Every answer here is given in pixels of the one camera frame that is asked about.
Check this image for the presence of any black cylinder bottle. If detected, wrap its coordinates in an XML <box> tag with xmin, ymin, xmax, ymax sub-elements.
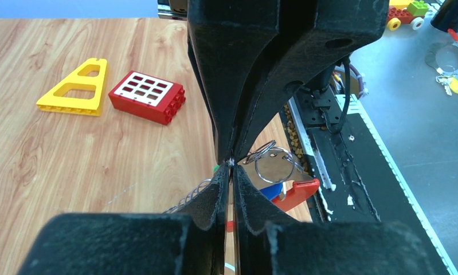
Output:
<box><xmin>430</xmin><ymin>0</ymin><xmax>458</xmax><ymax>32</ymax></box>

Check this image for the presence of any toy brick car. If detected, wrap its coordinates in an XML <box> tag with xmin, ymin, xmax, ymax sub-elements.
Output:
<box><xmin>386</xmin><ymin>0</ymin><xmax>430</xmax><ymax>31</ymax></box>

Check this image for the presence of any red tray with white slots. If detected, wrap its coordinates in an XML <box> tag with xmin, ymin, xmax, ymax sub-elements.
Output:
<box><xmin>108</xmin><ymin>70</ymin><xmax>186</xmax><ymax>125</ymax></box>

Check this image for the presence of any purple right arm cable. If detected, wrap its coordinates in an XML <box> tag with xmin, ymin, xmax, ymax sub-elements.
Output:
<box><xmin>344</xmin><ymin>62</ymin><xmax>369</xmax><ymax>100</ymax></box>

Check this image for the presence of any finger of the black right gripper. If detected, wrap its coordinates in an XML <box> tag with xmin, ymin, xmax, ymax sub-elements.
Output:
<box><xmin>232</xmin><ymin>1</ymin><xmax>389</xmax><ymax>161</ymax></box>

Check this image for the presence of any silver key blue tag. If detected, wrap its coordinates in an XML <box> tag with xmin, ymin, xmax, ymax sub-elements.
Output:
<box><xmin>260</xmin><ymin>183</ymin><xmax>284</xmax><ymax>201</ymax></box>

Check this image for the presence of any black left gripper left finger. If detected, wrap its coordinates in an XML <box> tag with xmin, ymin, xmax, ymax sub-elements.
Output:
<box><xmin>18</xmin><ymin>163</ymin><xmax>230</xmax><ymax>274</ymax></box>

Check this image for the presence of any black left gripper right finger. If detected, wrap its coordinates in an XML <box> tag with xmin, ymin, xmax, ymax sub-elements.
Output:
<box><xmin>232</xmin><ymin>166</ymin><xmax>434</xmax><ymax>274</ymax></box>

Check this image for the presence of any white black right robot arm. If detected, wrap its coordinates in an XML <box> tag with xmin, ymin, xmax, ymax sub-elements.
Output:
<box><xmin>158</xmin><ymin>0</ymin><xmax>389</xmax><ymax>163</ymax></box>

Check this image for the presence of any metal key organizer red handle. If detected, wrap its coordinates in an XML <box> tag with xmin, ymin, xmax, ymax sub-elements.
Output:
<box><xmin>238</xmin><ymin>140</ymin><xmax>320</xmax><ymax>211</ymax></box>

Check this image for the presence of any yellow plastic piece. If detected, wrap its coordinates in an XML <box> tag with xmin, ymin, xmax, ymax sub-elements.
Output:
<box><xmin>36</xmin><ymin>58</ymin><xmax>108</xmax><ymax>116</ymax></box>

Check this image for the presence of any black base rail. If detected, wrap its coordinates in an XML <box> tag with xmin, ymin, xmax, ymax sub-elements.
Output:
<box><xmin>280</xmin><ymin>95</ymin><xmax>457</xmax><ymax>274</ymax></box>

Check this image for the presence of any key with yellow tag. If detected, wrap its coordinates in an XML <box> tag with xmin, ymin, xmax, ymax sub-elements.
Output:
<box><xmin>436</xmin><ymin>75</ymin><xmax>458</xmax><ymax>96</ymax></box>

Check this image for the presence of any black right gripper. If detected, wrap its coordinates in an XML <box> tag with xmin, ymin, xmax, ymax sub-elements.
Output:
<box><xmin>157</xmin><ymin>0</ymin><xmax>280</xmax><ymax>163</ymax></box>

